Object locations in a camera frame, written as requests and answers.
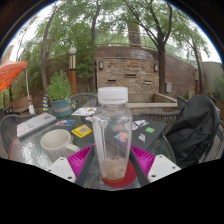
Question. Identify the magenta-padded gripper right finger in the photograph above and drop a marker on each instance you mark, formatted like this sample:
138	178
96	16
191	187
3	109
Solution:
146	161

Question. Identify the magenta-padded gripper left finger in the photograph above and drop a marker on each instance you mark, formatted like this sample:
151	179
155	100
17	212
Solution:
78	161

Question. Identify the clear plastic bottle white cap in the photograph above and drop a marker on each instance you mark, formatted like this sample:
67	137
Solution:
112	133

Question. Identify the flat round red coaster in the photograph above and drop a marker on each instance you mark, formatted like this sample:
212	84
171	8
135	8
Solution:
130	176

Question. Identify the white ribbed ceramic mug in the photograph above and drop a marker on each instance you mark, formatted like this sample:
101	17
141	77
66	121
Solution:
56	143

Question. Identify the yellow square card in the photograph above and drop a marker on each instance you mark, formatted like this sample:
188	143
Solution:
81	131

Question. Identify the black laptop with stickers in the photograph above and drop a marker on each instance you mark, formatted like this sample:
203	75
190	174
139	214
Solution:
150	130

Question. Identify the small blue printed card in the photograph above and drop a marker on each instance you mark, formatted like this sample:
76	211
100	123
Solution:
65	122

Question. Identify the white printed paper sheet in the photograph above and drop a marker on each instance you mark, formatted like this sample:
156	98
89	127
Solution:
83	111

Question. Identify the black jacket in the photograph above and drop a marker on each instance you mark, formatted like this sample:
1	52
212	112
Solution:
193	130

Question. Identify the silver laptop with stickers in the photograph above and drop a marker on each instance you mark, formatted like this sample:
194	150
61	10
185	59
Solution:
35	125

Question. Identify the blue yellow striped cone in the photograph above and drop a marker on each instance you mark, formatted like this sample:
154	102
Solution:
45	103

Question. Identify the green plant in blue pot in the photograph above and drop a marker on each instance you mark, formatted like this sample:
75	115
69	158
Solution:
60	88

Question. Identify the wooden bench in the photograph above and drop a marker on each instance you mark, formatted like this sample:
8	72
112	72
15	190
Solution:
18	103

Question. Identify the dark-trunked tree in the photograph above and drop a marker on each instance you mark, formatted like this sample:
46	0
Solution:
161	66

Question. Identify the leaning grey-trunked tree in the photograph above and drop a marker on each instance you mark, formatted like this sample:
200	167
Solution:
44	66

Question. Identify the orange patio umbrella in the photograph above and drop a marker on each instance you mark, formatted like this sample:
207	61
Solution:
10	73

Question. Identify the grey wall utility box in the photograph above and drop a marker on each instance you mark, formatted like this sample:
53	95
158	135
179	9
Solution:
168	87

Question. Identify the wooden lamp post globe light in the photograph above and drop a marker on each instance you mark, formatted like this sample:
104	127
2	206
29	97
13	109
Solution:
72	76

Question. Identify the black wall lantern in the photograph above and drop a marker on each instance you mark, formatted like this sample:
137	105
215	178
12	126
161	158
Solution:
101	65
156	67

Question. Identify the wooden lamp post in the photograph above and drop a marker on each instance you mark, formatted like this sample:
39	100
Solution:
196	80

